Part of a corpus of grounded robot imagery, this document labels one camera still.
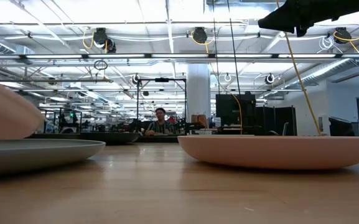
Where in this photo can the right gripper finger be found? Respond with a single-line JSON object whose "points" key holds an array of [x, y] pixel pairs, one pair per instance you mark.
{"points": [[282, 18]]}

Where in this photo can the dark teal plastic plate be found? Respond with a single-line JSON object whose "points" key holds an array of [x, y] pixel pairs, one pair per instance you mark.
{"points": [[110, 137], [54, 136]]}

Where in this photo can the black partition panels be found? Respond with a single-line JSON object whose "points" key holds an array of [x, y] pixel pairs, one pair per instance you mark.
{"points": [[275, 119]]}

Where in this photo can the black cabinet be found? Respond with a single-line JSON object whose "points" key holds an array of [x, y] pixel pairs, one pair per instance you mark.
{"points": [[235, 112]]}

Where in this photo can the white round pillar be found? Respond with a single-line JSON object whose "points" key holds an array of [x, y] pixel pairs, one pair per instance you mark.
{"points": [[198, 90]]}

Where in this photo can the grey office chair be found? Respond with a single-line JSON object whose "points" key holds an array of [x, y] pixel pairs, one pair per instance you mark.
{"points": [[285, 129]]}

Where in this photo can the cardboard box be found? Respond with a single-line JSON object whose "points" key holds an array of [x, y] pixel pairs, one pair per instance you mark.
{"points": [[194, 121], [203, 121]]}

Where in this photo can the person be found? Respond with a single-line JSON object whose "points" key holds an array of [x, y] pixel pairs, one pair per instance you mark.
{"points": [[160, 126]]}

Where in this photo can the long ceiling light bar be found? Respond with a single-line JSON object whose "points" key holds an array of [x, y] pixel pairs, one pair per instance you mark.
{"points": [[117, 56]]}

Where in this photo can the large grey plate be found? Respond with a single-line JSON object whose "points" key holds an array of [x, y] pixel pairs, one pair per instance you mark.
{"points": [[26, 155]]}

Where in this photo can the silver ventilation duct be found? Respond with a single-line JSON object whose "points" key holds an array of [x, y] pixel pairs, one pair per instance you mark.
{"points": [[328, 70]]}

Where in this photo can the black camera rig frame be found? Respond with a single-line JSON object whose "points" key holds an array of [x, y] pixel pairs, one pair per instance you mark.
{"points": [[162, 80]]}

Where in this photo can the black table frame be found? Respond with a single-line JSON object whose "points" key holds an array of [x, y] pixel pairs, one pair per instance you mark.
{"points": [[157, 139]]}

